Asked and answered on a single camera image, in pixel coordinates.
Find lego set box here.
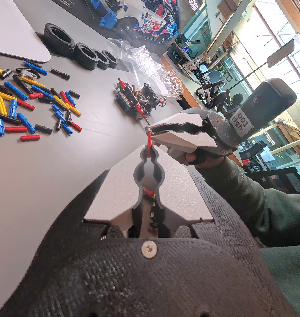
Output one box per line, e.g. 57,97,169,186
50,0,207,46

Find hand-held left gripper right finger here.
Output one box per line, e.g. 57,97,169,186
153,144,214,237

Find black device green lights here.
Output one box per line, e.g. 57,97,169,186
167,43,187,65

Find long hanging lamp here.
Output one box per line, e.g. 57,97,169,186
204,0,255,63

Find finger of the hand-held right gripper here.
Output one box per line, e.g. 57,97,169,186
145,111,205,134
151,131,216,153

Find person's green hoodie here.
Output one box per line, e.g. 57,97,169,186
260,244,300,317

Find lego car chassis assembly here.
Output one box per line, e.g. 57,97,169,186
115,77,167,121

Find white wooden stand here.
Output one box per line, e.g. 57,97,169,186
182,57,205,70

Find black and white headset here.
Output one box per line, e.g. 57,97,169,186
196,80,230,109

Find black metal rack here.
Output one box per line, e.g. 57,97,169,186
239,142,300,195

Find orange edged background table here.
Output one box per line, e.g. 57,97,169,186
161,50,242,164

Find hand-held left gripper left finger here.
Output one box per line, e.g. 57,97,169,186
84,145,143,237

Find red lego axle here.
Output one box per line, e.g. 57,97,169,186
146,131,154,158

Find person's right forearm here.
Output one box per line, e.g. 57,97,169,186
195,156,300,248

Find pile of coloured lego pins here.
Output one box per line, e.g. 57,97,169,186
0,59,83,146

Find grey hanging sign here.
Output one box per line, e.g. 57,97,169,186
266,39,295,68

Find clear plastic bag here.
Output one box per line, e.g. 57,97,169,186
107,38,185,98

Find grey lego gearbox assembly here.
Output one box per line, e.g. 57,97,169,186
143,189,157,232

